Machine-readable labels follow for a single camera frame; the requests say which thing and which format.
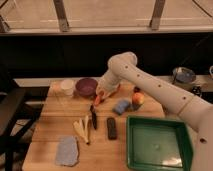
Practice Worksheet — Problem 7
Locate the grey blue cloth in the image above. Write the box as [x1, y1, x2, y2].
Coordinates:
[55, 136, 79, 167]

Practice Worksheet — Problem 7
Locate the cream banana peel toy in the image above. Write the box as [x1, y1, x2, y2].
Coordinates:
[73, 115, 90, 145]

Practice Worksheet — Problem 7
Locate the dark red grapes bunch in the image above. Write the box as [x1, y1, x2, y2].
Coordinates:
[134, 87, 140, 92]

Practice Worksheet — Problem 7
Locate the white paper cup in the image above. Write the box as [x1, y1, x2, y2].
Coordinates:
[60, 79, 75, 96]

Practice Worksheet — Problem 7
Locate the black rectangular block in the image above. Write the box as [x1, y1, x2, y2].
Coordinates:
[107, 118, 117, 140]

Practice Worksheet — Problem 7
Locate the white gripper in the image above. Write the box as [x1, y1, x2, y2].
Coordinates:
[96, 70, 121, 99]

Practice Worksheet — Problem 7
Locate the orange bowl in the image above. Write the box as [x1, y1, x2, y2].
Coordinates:
[114, 84, 121, 93]

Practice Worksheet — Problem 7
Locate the grey metal bowl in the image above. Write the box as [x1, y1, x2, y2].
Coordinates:
[173, 67, 196, 83]

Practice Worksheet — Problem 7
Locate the black handled knife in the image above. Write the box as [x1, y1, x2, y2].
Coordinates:
[90, 105, 97, 130]

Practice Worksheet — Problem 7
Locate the red yellow apple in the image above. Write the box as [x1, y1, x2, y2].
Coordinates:
[132, 92, 145, 104]

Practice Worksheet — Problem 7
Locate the blue sponge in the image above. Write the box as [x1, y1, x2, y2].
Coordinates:
[113, 99, 130, 115]

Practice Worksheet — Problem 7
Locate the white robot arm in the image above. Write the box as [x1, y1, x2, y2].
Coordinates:
[96, 52, 213, 171]

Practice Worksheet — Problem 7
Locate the green plastic tray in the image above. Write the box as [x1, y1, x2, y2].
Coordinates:
[126, 116, 193, 171]

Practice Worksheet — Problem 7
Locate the dark chair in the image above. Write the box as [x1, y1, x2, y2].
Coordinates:
[0, 66, 36, 171]

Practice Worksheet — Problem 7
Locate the purple bowl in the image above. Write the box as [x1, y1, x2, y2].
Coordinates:
[75, 78, 97, 97]

